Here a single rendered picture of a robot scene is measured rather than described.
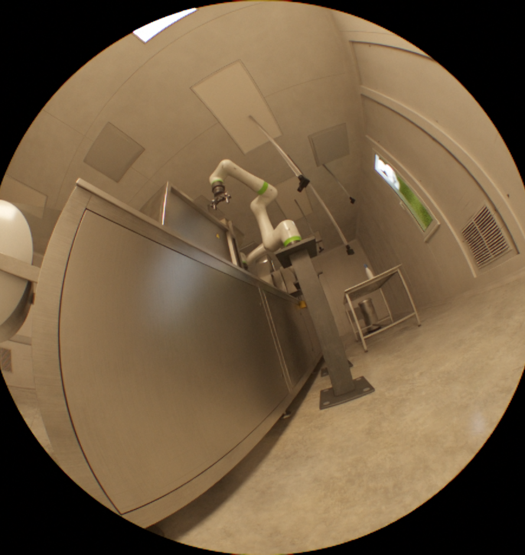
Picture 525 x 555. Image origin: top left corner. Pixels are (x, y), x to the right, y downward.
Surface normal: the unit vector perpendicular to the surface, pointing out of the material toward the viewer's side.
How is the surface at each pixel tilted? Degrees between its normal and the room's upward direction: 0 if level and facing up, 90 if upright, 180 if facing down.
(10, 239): 90
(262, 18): 180
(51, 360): 90
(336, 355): 90
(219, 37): 180
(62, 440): 90
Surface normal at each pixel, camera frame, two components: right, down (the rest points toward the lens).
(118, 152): 0.27, 0.89
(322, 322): -0.32, -0.28
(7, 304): 0.87, -0.39
